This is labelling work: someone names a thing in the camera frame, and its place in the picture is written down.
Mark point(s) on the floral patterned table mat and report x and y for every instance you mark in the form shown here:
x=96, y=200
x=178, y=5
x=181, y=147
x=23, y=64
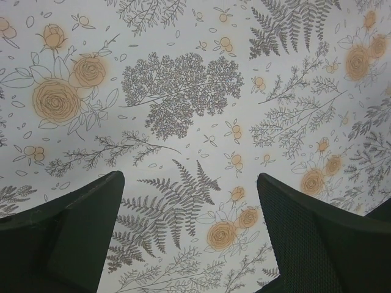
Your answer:
x=191, y=101

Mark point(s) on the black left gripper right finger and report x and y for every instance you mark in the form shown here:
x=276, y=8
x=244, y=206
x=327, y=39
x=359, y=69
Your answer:
x=321, y=248

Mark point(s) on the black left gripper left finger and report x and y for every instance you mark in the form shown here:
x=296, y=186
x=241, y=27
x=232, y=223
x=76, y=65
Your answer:
x=61, y=246

